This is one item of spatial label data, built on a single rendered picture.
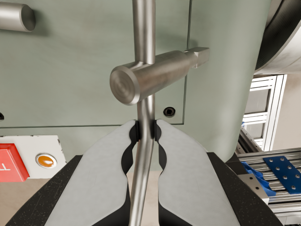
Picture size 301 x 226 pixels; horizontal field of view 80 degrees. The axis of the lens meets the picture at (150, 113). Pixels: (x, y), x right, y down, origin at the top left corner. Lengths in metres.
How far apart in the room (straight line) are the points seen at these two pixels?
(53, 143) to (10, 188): 2.55
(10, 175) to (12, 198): 2.63
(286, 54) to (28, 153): 0.37
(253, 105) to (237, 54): 1.36
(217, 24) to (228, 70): 0.05
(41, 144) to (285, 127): 2.02
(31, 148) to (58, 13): 0.17
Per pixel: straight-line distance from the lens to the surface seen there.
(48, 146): 0.28
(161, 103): 0.21
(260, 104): 1.59
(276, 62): 0.32
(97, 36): 0.20
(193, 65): 0.16
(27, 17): 0.21
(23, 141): 0.29
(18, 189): 2.78
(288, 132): 2.17
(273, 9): 0.31
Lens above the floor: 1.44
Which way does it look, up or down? 62 degrees down
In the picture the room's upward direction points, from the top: 179 degrees counter-clockwise
